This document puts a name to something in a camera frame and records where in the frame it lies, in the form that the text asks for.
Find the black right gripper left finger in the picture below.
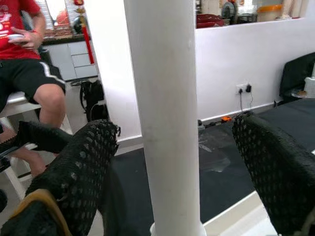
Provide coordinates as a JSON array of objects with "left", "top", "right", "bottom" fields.
[{"left": 0, "top": 119, "right": 121, "bottom": 236}]

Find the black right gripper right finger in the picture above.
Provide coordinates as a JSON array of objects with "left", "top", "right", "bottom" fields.
[{"left": 232, "top": 114, "right": 315, "bottom": 236}]

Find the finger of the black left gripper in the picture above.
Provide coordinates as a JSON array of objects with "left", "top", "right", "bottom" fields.
[{"left": 18, "top": 120, "right": 74, "bottom": 154}]

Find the white plastic table leg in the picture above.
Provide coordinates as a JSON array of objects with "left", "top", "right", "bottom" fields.
[{"left": 124, "top": 0, "right": 206, "bottom": 236}]

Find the white wooden stool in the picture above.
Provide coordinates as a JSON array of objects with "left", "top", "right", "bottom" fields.
[{"left": 0, "top": 90, "right": 73, "bottom": 197}]

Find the tan rubber band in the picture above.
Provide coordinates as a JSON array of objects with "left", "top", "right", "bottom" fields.
[{"left": 9, "top": 188, "right": 72, "bottom": 236}]

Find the black backpack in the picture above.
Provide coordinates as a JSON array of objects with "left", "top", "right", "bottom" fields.
[{"left": 79, "top": 80, "right": 110, "bottom": 122}]

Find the person in red shirt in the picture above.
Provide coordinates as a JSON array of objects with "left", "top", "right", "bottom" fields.
[{"left": 0, "top": 0, "right": 67, "bottom": 179}]

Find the grey drawer cabinet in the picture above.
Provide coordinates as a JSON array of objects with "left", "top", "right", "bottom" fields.
[{"left": 40, "top": 40, "right": 99, "bottom": 81}]

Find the red hanging ornament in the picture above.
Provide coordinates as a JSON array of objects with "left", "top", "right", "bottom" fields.
[{"left": 73, "top": 0, "right": 95, "bottom": 65}]

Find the black chair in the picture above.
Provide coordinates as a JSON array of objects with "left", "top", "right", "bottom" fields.
[{"left": 279, "top": 51, "right": 315, "bottom": 101}]

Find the dark round vase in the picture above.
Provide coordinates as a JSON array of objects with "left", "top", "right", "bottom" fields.
[{"left": 73, "top": 16, "right": 87, "bottom": 34}]

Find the clear tub orange lid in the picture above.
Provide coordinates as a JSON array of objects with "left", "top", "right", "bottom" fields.
[{"left": 256, "top": 4, "right": 284, "bottom": 23}]

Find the red plastic basket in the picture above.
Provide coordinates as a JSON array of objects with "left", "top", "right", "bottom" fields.
[{"left": 196, "top": 14, "right": 225, "bottom": 29}]

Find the small grey fan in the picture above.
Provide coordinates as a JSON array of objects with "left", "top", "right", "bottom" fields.
[{"left": 220, "top": 1, "right": 238, "bottom": 25}]

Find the black floor cable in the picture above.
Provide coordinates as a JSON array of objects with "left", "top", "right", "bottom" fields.
[{"left": 238, "top": 89, "right": 254, "bottom": 116}]

